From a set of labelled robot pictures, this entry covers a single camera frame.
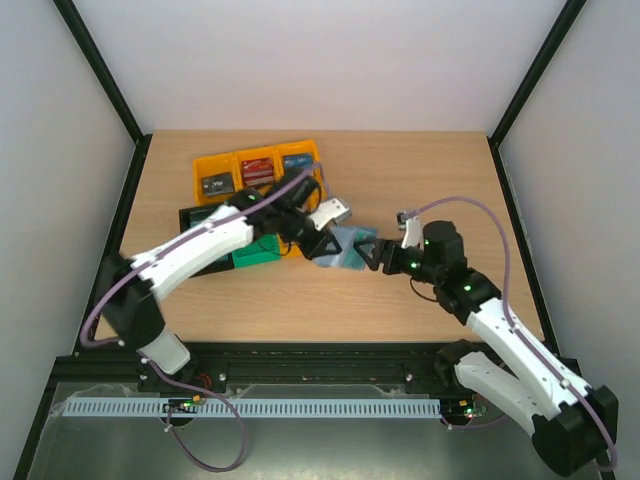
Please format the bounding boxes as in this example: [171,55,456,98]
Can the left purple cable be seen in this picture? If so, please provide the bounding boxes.
[79,162,331,473]

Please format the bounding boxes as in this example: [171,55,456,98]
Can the black bin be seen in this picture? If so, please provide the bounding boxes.
[178,203,235,278]

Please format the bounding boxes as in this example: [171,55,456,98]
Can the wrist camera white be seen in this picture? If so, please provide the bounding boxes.
[396,211,424,249]
[308,197,352,231]

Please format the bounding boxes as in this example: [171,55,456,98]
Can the red card stack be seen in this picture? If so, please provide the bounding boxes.
[241,157,275,187]

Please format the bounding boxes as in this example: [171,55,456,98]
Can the left black frame post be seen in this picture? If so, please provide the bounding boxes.
[52,0,146,144]

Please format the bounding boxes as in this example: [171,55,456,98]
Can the blue card stack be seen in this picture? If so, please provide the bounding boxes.
[283,153,314,171]

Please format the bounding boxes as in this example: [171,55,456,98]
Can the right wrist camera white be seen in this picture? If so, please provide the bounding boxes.
[396,211,424,249]

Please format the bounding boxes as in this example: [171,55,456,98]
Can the white slotted cable duct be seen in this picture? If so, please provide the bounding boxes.
[62,397,441,419]

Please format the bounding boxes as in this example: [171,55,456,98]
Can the blue card holder wallet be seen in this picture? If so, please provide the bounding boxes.
[313,226,377,271]

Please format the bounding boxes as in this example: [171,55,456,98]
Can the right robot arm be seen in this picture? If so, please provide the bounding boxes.
[354,220,619,477]

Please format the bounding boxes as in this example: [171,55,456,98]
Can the yellow bin back middle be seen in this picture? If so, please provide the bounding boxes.
[236,146,284,190]

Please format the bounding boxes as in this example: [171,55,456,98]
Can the green bin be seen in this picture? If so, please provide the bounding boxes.
[231,234,282,269]

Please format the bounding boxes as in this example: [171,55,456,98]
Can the right black frame post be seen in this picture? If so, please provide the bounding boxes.
[488,0,587,144]

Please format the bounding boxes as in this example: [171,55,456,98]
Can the yellow bin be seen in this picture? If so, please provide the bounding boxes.
[193,152,242,206]
[274,139,325,210]
[236,146,284,190]
[278,240,302,258]

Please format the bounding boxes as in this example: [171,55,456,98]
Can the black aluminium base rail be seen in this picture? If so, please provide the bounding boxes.
[46,342,458,396]

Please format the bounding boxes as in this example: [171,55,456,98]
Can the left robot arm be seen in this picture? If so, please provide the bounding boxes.
[89,168,351,375]

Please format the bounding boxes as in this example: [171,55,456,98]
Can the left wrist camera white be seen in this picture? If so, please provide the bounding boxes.
[308,197,352,231]

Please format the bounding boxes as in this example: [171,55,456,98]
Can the black frame post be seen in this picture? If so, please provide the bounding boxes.
[488,0,587,144]
[52,0,146,144]

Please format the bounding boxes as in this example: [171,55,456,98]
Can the yellow bin front right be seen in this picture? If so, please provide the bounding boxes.
[278,240,302,258]

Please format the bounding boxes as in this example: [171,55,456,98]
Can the yellow bin back left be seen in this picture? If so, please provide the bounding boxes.
[193,152,242,206]

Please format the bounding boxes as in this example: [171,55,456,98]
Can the black VIP card stack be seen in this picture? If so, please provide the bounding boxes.
[201,172,235,197]

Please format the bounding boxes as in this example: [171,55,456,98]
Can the teal VIP card stack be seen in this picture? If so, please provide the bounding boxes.
[187,207,217,228]

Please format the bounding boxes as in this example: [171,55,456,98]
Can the yellow bin back right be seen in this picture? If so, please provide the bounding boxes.
[274,139,325,210]

